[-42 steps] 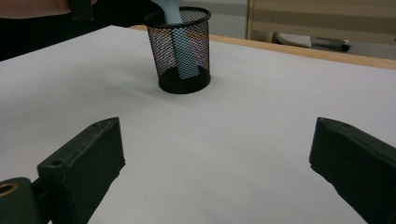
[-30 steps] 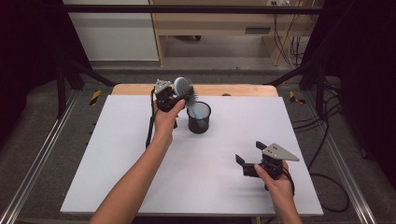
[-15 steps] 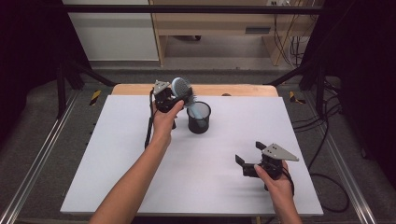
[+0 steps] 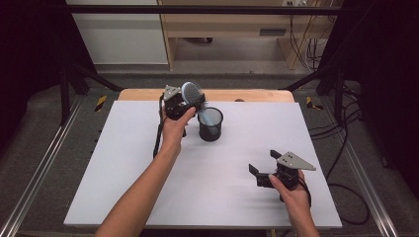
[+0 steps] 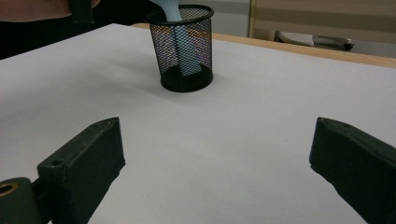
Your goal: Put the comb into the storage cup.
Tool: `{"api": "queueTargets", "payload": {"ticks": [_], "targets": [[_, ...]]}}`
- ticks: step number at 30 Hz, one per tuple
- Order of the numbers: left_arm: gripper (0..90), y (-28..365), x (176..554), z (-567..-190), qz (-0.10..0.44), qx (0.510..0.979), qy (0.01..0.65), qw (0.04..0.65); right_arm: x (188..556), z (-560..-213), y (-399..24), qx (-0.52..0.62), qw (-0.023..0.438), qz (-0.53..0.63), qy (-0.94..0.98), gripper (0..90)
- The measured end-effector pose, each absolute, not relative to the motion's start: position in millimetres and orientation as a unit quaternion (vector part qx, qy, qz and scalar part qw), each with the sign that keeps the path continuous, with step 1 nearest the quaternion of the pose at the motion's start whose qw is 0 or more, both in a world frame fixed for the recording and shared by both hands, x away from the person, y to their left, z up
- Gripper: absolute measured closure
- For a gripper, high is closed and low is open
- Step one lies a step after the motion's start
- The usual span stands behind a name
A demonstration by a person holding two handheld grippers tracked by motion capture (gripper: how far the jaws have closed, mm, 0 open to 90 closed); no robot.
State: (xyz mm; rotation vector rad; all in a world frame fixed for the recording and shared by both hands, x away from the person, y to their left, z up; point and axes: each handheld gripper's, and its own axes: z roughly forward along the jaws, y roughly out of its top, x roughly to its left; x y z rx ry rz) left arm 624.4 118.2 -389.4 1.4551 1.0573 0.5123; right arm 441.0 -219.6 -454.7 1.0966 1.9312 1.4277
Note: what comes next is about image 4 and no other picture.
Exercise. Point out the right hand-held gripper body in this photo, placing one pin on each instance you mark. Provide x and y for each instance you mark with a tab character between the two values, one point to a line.
290	168

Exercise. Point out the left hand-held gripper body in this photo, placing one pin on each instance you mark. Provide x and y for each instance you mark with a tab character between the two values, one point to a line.
173	103

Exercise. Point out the light blue hairbrush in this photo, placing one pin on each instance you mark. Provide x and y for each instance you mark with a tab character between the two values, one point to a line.
190	94

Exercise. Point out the black mesh pen cup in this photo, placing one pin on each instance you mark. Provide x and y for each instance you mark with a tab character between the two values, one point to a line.
210	130

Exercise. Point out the person's left hand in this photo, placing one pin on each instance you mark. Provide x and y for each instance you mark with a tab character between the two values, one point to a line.
173	133

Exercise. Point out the person's right hand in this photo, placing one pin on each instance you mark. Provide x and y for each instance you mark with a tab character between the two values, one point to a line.
293	197

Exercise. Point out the white table mat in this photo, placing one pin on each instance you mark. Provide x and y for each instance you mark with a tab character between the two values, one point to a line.
230	171

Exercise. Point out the yellow black floor tape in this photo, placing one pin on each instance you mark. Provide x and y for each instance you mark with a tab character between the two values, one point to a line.
312	103
100	103

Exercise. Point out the black metal stand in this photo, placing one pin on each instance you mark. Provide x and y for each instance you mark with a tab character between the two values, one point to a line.
329	82
70	85

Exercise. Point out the light wooden office desk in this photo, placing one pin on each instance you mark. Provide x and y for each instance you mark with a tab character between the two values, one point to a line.
224	24

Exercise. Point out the black curtain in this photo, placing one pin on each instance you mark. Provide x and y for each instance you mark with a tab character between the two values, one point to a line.
378	49
33	49

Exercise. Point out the white power strip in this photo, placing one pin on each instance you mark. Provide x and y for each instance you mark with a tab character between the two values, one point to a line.
293	2

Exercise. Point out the aluminium floor rail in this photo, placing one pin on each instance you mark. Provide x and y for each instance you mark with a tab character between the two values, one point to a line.
372	194
36	177

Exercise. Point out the black horizontal frame bar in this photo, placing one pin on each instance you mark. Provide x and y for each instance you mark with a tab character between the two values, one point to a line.
197	9

